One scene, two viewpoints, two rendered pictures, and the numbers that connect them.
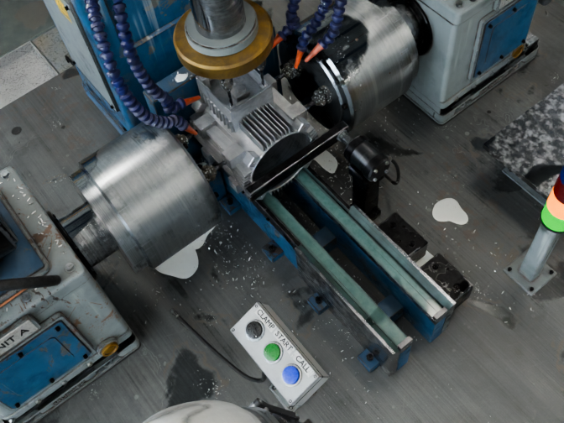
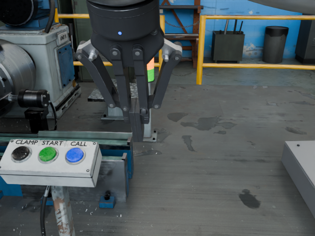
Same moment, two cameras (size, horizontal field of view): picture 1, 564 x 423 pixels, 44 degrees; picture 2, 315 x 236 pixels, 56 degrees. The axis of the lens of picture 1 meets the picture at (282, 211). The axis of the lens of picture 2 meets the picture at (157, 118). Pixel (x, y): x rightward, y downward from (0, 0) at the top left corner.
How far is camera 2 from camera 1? 88 cm
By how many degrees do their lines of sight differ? 52
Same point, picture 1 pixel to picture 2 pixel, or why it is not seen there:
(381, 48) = (11, 50)
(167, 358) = not seen: outside the picture
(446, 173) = (76, 129)
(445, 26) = (39, 48)
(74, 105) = not seen: outside the picture
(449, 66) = (50, 74)
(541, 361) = (184, 155)
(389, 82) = (24, 69)
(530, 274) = (148, 131)
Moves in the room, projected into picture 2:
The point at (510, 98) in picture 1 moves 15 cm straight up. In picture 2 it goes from (82, 103) to (79, 74)
